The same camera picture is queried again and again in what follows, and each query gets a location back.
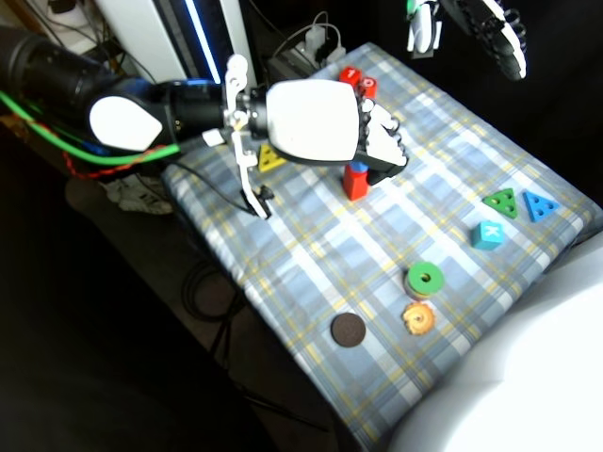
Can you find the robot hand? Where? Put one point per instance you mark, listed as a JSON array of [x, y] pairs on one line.
[[499, 37], [315, 120]]

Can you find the black tripod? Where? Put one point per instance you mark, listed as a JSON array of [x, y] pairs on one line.
[[264, 391]]

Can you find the yellow triangle with holes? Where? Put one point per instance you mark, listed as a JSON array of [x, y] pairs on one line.
[[269, 161]]

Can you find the white power strip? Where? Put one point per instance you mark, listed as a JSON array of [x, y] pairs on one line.
[[322, 44]]

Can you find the teal letter K cube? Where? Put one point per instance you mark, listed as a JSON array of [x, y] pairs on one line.
[[487, 235]]

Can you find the blue triangle with holes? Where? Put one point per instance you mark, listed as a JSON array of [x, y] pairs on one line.
[[539, 206]]

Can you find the brown sandwich cookie toy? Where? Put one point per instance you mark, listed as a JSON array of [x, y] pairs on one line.
[[348, 329]]

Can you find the red letter Q cylinder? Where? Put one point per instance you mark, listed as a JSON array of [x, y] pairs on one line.
[[369, 86]]

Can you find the small blue block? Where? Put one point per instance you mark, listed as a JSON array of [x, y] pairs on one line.
[[359, 166]]

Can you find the red printed cube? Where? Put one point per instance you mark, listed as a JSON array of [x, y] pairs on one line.
[[350, 74]]

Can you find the red rectangular block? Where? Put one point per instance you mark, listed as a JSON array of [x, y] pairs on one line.
[[355, 186]]

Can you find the white column with blue light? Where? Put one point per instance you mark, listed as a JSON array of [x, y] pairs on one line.
[[141, 28]]

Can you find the green triangle with holes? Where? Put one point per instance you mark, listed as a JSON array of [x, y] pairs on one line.
[[501, 203]]

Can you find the crumpled white cloth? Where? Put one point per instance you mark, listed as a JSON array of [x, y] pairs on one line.
[[136, 198]]

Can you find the tan flower cookie toy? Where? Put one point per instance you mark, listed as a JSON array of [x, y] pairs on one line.
[[418, 319]]

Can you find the blue plaid cloth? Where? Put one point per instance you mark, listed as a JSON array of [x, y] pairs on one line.
[[330, 263]]

